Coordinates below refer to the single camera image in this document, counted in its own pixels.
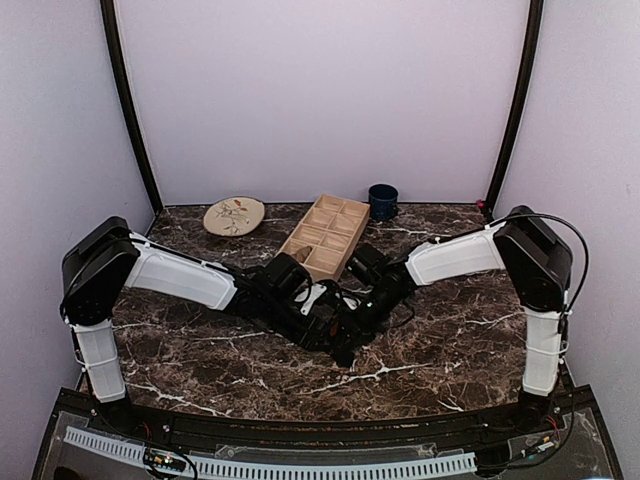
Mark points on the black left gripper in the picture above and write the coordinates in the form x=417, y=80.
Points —
x=309, y=335

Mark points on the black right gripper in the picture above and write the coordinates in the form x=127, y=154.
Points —
x=359, y=332

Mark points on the tan beige sock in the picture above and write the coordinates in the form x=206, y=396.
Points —
x=302, y=254

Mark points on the wooden compartment tray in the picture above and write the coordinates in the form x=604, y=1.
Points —
x=332, y=226

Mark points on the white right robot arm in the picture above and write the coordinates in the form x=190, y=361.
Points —
x=522, y=244

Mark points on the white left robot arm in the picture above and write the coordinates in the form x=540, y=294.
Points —
x=112, y=257

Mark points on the dark blue mug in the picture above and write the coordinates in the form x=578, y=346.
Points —
x=383, y=202

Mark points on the cream floral plate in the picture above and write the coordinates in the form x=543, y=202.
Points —
x=234, y=216

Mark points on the white slotted cable duct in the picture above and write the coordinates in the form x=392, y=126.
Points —
x=250, y=463

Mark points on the black right frame post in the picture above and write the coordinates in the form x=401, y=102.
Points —
x=523, y=79

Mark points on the black frame post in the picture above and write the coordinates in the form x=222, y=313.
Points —
x=523, y=79
x=128, y=109

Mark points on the black left frame post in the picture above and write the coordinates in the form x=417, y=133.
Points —
x=128, y=109

